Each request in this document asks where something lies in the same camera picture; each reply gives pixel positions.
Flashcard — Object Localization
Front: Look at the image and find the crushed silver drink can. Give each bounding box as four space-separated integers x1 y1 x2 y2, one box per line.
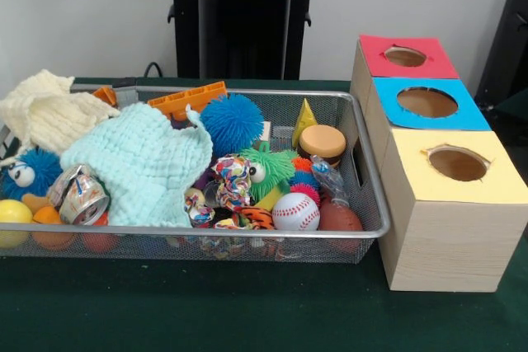
48 163 111 227

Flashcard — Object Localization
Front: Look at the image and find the dark green side table cloth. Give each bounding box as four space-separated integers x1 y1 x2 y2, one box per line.
494 88 528 122

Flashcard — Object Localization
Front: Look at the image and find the toy hamburger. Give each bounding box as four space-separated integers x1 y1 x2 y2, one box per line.
297 124 347 168

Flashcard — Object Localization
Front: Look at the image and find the black cable loop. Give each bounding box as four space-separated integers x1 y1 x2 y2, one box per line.
142 62 166 79

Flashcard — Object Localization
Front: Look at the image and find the blue spiky ball with eyes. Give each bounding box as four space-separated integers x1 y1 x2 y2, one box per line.
2 146 64 201

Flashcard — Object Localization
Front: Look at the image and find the clear plastic packet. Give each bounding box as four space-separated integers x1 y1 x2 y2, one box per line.
309 154 350 207

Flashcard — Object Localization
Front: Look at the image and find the cream muslin cloth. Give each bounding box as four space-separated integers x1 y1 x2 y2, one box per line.
0 69 121 166

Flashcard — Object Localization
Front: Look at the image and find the yellow toy cheese wedge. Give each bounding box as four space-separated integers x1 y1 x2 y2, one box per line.
291 98 318 149

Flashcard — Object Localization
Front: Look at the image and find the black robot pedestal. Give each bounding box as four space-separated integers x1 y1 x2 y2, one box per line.
158 0 333 80

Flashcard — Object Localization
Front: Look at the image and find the multicolour patterned cloth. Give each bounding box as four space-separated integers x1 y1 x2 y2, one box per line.
183 153 252 229

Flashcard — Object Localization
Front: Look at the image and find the yellow smooth ball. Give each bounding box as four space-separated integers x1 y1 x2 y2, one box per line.
0 199 34 249

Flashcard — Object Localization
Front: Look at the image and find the black flat monitor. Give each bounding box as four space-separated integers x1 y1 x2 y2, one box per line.
474 0 528 101

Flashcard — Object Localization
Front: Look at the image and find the brown toy football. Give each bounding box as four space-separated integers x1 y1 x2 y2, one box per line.
318 201 364 232

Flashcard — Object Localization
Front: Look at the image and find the wire mesh bin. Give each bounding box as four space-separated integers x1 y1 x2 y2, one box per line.
0 84 392 265

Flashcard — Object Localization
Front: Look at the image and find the white toy baseball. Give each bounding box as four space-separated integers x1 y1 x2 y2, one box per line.
271 193 321 232

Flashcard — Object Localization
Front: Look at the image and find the green spiky toy with eyes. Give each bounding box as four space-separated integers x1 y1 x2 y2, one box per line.
238 141 297 204

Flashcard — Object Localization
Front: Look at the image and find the wooden box with three holes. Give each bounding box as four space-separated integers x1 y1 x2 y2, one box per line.
349 34 528 293

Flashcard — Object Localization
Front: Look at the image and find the mint green muslin cloth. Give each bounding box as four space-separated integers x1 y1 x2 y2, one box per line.
60 101 215 229

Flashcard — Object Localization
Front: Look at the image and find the plain blue spiky ball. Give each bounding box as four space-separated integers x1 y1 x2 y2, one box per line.
199 93 265 148

